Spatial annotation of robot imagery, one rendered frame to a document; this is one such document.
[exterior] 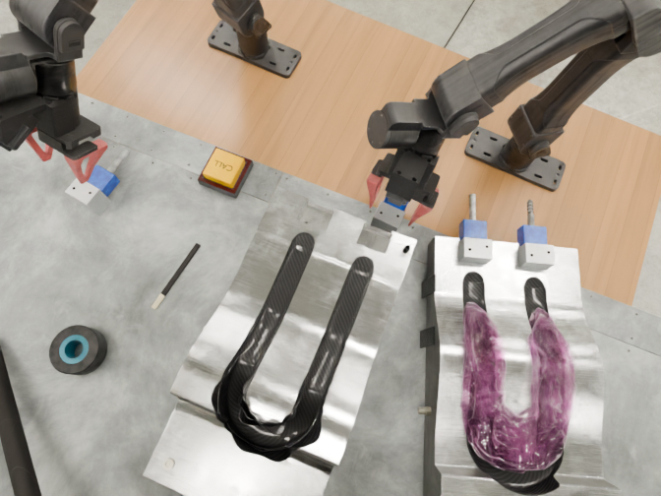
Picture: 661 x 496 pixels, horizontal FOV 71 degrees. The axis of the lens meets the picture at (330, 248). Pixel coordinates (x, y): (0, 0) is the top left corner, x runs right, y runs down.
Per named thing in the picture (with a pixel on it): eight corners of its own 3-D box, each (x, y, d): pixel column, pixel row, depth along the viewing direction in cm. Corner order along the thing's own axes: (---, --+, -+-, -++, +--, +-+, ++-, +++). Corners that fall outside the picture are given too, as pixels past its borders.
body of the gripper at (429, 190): (429, 203, 77) (448, 166, 72) (374, 177, 78) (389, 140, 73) (437, 184, 82) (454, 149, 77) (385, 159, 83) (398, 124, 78)
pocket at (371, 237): (363, 227, 83) (365, 219, 80) (390, 238, 83) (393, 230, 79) (353, 249, 82) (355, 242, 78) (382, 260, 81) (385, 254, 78)
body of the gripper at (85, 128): (69, 154, 68) (64, 109, 63) (15, 121, 70) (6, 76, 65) (102, 137, 73) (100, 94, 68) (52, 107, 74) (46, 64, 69)
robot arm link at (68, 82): (40, 109, 63) (33, 62, 59) (15, 89, 65) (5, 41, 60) (87, 97, 68) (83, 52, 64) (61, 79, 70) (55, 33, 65)
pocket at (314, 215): (307, 206, 84) (307, 197, 80) (334, 216, 83) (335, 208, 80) (297, 227, 83) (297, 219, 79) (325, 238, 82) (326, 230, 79)
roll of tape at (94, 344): (80, 385, 78) (70, 385, 74) (49, 352, 79) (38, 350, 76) (117, 348, 80) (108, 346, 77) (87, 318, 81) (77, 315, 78)
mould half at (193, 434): (280, 206, 89) (275, 173, 77) (406, 255, 87) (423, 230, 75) (154, 469, 74) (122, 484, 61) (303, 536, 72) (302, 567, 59)
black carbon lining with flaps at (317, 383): (295, 232, 80) (294, 212, 71) (382, 266, 79) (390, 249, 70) (205, 430, 70) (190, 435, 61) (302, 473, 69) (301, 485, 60)
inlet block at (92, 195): (122, 152, 92) (110, 137, 86) (143, 163, 91) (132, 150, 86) (78, 204, 88) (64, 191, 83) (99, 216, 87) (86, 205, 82)
